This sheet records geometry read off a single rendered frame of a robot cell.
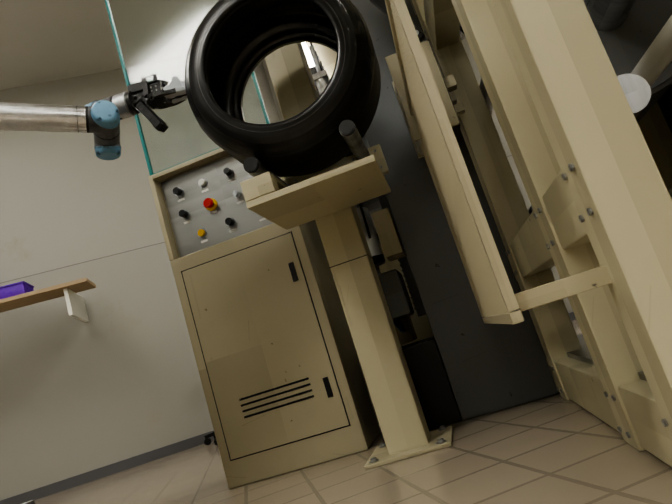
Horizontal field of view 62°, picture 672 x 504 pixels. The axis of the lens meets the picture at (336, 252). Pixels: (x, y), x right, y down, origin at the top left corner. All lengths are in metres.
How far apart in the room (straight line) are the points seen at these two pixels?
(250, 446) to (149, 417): 3.07
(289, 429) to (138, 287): 3.39
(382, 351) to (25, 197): 4.49
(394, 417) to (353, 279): 0.45
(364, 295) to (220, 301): 0.65
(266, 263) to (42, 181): 3.88
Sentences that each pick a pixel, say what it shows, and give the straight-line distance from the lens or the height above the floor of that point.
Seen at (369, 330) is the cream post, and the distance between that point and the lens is 1.78.
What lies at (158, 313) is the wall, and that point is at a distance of 5.25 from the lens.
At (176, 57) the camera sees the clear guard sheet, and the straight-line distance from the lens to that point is 2.59.
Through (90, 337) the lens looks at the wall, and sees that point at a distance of 5.33.
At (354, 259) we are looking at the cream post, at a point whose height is 0.62.
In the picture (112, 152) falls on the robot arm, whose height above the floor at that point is 1.13.
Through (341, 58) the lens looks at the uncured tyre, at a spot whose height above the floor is 1.08.
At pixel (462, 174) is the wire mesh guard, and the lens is 0.92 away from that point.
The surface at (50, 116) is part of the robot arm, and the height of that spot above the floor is 1.19.
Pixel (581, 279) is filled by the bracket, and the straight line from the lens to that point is 0.93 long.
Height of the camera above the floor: 0.33
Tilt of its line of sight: 11 degrees up
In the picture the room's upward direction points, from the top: 18 degrees counter-clockwise
